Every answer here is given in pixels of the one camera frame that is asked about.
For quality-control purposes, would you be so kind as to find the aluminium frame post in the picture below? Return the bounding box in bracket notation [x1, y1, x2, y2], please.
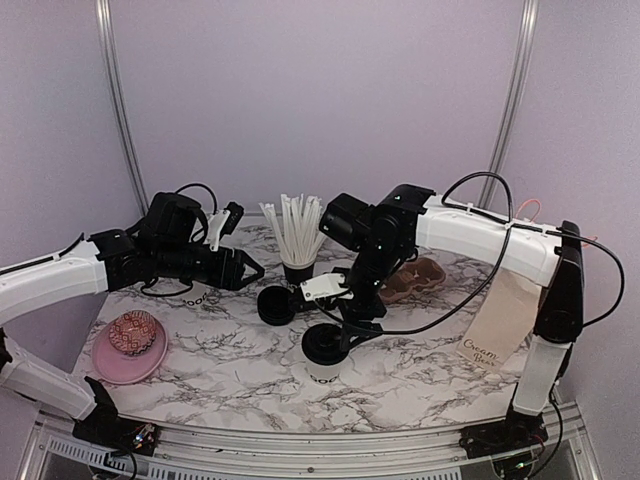
[95, 0, 149, 214]
[482, 0, 540, 211]

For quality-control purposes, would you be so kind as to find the black cup lid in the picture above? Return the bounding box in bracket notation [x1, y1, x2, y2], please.
[301, 323, 348, 366]

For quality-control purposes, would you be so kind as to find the bundle of white wrapped straws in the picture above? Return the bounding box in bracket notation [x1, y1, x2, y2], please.
[259, 194, 326, 268]

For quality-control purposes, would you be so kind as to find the pink plate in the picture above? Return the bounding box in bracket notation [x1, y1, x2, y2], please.
[91, 322, 168, 385]

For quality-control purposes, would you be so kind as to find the brown cardboard cup carrier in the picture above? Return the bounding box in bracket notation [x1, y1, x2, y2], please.
[379, 257, 446, 304]

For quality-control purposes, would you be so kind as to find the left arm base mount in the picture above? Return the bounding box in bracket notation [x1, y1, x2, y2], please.
[72, 376, 159, 456]

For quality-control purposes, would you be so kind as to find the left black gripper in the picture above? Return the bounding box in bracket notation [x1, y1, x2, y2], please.
[155, 241, 265, 291]

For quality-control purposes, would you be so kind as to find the red patterned bowl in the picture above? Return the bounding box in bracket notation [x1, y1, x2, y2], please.
[108, 310, 157, 356]

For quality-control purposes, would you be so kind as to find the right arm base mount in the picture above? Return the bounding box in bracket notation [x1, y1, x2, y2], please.
[459, 404, 549, 459]

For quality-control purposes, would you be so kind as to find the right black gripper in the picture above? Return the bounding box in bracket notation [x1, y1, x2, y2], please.
[324, 241, 404, 351]

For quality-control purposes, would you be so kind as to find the white paper coffee cup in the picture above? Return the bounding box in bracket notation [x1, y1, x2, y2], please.
[306, 359, 341, 385]

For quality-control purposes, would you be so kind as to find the stack of black lids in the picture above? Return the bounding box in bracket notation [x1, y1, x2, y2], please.
[257, 285, 295, 326]

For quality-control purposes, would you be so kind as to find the stack of white paper cups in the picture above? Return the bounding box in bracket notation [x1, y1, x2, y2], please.
[179, 282, 216, 309]

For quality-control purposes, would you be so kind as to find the black cup holding straws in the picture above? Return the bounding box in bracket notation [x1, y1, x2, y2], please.
[282, 260, 315, 293]

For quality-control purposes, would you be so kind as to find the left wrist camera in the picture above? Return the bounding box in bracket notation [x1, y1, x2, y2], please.
[205, 201, 245, 252]

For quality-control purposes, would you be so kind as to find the kraft paper bag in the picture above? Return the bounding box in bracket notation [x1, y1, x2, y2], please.
[454, 199, 599, 372]

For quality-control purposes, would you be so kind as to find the left aluminium frame post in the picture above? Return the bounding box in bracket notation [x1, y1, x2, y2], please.
[95, 0, 149, 214]

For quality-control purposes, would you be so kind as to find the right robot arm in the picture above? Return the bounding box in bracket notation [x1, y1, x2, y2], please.
[308, 184, 621, 448]

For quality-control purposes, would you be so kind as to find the front aluminium rail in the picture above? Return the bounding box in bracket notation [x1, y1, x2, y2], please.
[17, 403, 603, 479]

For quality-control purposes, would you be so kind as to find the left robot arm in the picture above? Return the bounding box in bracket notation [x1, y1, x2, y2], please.
[1, 190, 265, 445]

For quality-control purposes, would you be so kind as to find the right aluminium frame post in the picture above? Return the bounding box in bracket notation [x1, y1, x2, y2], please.
[482, 0, 540, 211]

